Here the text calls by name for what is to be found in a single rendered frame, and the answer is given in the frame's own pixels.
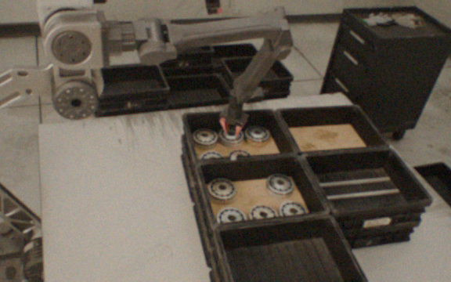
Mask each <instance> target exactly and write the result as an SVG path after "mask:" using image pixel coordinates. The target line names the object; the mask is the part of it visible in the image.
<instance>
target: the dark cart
mask: <svg viewBox="0 0 451 282"><path fill-rule="evenodd" d="M379 13H383V15H382V16H385V15H388V17H391V16H392V15H395V14H396V15H397V14H401V13H405V14H406V15H414V17H419V16H420V17H421V18H422V19H423V21H424V22H425V23H426V24H427V25H426V26H422V27H415V28H414V29H413V28H411V27H406V26H403V25H400V24H398V25H396V24H391V26H383V25H366V24H365V23H364V22H362V20H367V19H369V15H370V14H375V16H378V15H379ZM382 16H381V17H382ZM450 52H451V28H450V27H448V26H446V25H445V24H444V23H442V22H441V21H439V20H437V19H435V18H434V17H433V16H430V15H429V14H427V13H426V12H425V11H423V10H422V9H419V8H418V7H416V6H415V5H414V6H391V7H368V8H343V11H342V15H341V19H340V22H339V25H338V28H337V33H336V36H335V39H334V43H333V47H332V49H331V53H330V57H329V59H328V63H327V71H326V73H325V77H324V79H323V84H322V87H321V89H320V93H319V94H320V95H322V94H329V93H337V92H342V93H343V94H344V95H345V96H346V97H347V98H348V99H349V100H350V101H351V102H352V104H353V105H358V106H359V107H360V108H361V109H362V111H363V112H364V113H365V115H366V116H367V117H368V118H369V119H370V120H371V121H372V122H373V123H374V125H375V126H376V127H377V129H378V130H379V131H380V132H381V134H384V133H389V132H393V133H392V135H391V137H392V138H393V139H394V140H400V139H401V138H402V137H403V136H404V135H405V133H406V130H410V129H415V127H416V125H417V122H418V121H419V119H420V116H421V115H422V113H423V111H424V108H425V107H426V104H427V102H428V98H429V96H430V95H431V91H432V89H433V88H434V86H435V83H436V81H437V80H438V77H439V75H440V74H441V72H442V68H443V67H444V65H445V63H446V61H447V58H448V56H449V54H450Z"/></svg>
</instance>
